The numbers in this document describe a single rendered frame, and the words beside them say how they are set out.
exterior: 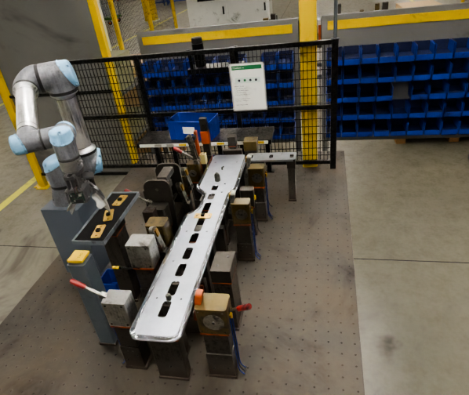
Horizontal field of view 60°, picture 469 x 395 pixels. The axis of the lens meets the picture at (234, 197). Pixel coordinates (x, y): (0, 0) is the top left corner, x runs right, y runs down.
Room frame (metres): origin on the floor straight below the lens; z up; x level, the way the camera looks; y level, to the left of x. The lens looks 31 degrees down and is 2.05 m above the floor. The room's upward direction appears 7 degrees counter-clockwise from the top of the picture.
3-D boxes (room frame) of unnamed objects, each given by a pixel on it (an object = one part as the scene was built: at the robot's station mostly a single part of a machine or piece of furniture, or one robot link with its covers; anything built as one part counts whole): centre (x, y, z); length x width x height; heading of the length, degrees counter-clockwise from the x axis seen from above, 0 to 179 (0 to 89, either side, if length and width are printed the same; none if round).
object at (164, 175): (1.74, 0.33, 0.95); 0.18 x 0.13 x 0.49; 166
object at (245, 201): (1.61, -0.04, 0.87); 0.12 x 0.07 x 0.35; 76
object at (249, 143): (2.28, -0.14, 0.88); 0.08 x 0.08 x 0.36; 76
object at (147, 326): (1.58, 0.16, 1.00); 1.38 x 0.22 x 0.02; 166
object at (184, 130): (2.54, 0.20, 1.10); 0.30 x 0.17 x 0.13; 67
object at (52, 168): (1.76, 0.80, 1.27); 0.13 x 0.12 x 0.14; 105
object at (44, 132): (1.41, 0.60, 1.55); 0.11 x 0.11 x 0.08; 15
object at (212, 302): (0.98, 0.11, 0.88); 0.14 x 0.09 x 0.36; 76
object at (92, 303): (1.20, 0.60, 0.92); 0.08 x 0.08 x 0.44; 76
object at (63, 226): (1.75, 0.81, 0.90); 0.20 x 0.20 x 0.40; 75
